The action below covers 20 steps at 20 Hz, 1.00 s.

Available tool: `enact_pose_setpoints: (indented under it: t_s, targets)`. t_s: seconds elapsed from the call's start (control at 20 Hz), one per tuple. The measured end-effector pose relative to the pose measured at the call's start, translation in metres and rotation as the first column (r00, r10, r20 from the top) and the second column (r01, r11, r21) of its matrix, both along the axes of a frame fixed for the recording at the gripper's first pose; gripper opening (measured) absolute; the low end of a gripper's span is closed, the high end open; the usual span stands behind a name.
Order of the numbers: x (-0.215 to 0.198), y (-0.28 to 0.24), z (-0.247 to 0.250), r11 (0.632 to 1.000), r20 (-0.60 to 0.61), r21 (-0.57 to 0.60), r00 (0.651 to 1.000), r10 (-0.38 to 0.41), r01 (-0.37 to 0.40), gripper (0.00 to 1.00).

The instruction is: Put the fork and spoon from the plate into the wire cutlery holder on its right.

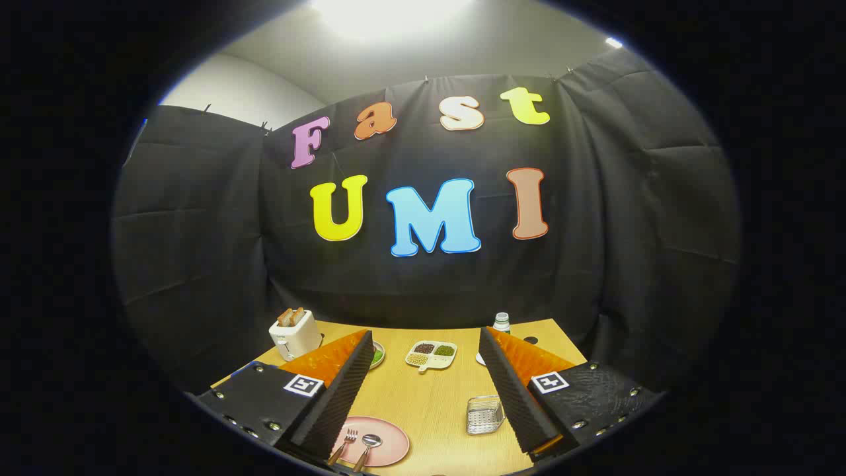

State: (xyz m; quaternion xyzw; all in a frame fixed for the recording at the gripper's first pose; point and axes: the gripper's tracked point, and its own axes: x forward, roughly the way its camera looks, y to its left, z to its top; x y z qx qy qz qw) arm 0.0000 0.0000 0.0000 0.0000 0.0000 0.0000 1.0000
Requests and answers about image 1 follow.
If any white toaster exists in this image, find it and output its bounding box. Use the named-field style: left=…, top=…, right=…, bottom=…
left=268, top=309, right=323, bottom=362

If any metal fork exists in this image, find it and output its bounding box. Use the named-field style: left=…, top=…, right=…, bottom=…
left=328, top=428, right=359, bottom=465

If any metal spoon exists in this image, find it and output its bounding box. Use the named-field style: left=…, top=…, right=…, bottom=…
left=352, top=434, right=383, bottom=473

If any pink round plate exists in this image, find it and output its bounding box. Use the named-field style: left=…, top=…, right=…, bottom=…
left=330, top=416, right=410, bottom=468

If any white divided dish of beans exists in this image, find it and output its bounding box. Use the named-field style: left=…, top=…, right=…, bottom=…
left=405, top=340, right=458, bottom=373

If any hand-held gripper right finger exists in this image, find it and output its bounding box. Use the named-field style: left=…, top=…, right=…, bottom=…
left=478, top=325, right=664, bottom=462

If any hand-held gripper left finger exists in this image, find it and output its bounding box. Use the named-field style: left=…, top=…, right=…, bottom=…
left=195, top=329, right=375, bottom=463

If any metal wire basket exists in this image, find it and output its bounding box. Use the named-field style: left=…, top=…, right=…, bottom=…
left=466, top=395, right=506, bottom=436

